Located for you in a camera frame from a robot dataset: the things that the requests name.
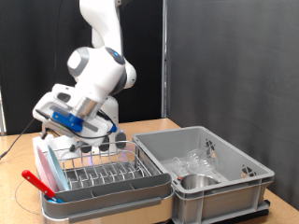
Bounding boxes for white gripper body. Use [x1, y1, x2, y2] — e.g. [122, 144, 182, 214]
[32, 99, 118, 147]

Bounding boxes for light blue plate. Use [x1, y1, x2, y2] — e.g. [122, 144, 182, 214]
[46, 144, 71, 191]

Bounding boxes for steel bowl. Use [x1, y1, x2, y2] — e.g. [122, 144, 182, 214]
[179, 173, 221, 191]

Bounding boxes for white box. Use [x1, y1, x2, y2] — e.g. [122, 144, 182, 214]
[32, 133, 82, 162]

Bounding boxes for pink plate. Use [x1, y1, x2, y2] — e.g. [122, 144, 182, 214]
[36, 146, 60, 194]

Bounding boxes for black backdrop curtain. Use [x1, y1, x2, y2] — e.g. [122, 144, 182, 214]
[0, 0, 166, 136]

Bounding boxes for vertical metal pole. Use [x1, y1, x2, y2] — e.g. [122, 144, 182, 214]
[160, 0, 169, 119]

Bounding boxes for clear wine glass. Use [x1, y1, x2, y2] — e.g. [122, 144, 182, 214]
[171, 147, 223, 178]

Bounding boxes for grey plastic crate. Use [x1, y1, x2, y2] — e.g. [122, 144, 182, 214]
[131, 125, 276, 224]

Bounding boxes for grey backdrop curtain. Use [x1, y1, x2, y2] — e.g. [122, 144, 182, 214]
[166, 0, 299, 211]

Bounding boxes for black camera cable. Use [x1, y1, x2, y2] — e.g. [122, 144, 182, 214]
[34, 108, 119, 140]

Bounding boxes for black hanging arm cable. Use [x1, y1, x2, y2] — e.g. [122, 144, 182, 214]
[0, 0, 64, 160]

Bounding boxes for grey metal frame bar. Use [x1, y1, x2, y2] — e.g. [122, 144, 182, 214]
[0, 87, 7, 136]

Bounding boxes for red handled utensil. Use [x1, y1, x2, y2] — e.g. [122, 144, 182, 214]
[21, 169, 57, 199]

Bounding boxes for chrome wire dish rack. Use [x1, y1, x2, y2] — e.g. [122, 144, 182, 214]
[41, 139, 163, 192]

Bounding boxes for blue handled utensil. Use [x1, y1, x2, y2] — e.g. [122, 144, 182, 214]
[48, 195, 64, 204]

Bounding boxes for thin wire loop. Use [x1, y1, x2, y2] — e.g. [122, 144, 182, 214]
[13, 178, 43, 217]

